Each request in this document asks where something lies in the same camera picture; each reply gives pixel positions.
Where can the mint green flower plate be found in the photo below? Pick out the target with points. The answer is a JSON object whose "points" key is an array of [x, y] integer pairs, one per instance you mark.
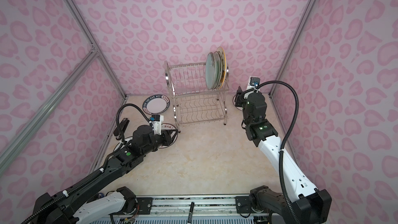
{"points": [[210, 70]]}

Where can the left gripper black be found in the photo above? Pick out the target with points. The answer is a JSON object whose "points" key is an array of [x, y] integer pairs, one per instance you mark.
{"points": [[172, 139]]}

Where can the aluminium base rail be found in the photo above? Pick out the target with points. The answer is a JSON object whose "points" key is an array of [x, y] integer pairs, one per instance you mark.
{"points": [[208, 209]]}

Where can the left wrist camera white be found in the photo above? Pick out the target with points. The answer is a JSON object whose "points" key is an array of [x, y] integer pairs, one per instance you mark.
{"points": [[156, 123]]}

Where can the silver two-tier dish rack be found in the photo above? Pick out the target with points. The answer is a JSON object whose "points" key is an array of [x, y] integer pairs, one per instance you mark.
{"points": [[192, 101]]}

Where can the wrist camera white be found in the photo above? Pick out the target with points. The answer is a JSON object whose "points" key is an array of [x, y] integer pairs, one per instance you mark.
{"points": [[253, 83], [156, 123]]}

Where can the black marker pen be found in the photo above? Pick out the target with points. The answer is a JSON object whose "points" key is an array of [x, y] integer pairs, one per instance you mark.
{"points": [[189, 220]]}

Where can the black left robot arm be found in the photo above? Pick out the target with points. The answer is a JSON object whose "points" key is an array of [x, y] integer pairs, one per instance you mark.
{"points": [[63, 205]]}

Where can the orange sunburst plate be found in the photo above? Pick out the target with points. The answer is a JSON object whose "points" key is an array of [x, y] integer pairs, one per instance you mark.
{"points": [[169, 135], [237, 102]]}

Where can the black stapler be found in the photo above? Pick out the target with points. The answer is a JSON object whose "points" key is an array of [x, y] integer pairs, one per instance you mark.
{"points": [[123, 124]]}

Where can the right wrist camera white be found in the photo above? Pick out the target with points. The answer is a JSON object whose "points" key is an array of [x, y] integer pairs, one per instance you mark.
{"points": [[253, 83]]}

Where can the halloween cat star plate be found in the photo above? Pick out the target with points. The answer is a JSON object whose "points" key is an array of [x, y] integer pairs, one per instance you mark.
{"points": [[223, 74]]}

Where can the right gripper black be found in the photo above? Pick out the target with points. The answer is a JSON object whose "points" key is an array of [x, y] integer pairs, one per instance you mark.
{"points": [[238, 101]]}

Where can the white plate black text rim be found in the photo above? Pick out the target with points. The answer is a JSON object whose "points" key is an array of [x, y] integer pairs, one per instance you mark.
{"points": [[156, 104]]}

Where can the white plate black rings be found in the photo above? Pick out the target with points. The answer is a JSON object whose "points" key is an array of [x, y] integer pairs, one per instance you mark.
{"points": [[121, 143]]}

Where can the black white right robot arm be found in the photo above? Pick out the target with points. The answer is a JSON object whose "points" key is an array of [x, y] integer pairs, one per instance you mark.
{"points": [[300, 201]]}

